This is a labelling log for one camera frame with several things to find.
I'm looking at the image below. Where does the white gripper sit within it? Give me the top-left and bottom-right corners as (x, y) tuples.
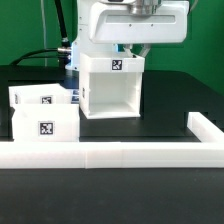
(89, 1), (189, 57)

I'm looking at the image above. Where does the white drawer cabinet box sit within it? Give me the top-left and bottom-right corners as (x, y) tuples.
(79, 52), (145, 119)

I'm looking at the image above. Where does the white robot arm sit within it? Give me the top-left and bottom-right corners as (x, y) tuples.
(66, 0), (189, 71)

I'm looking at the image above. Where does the white marker sheet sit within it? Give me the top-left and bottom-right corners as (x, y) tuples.
(68, 89), (79, 103)

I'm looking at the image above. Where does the black cable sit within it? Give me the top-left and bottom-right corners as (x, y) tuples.
(9, 0), (72, 66)

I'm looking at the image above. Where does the white L-shaped fence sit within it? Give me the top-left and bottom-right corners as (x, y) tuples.
(0, 112), (224, 169)

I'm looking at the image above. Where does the white front drawer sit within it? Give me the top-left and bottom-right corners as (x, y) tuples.
(12, 104), (80, 142)

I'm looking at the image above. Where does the white drawer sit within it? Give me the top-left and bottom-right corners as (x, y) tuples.
(8, 84), (71, 105)
(12, 104), (80, 142)

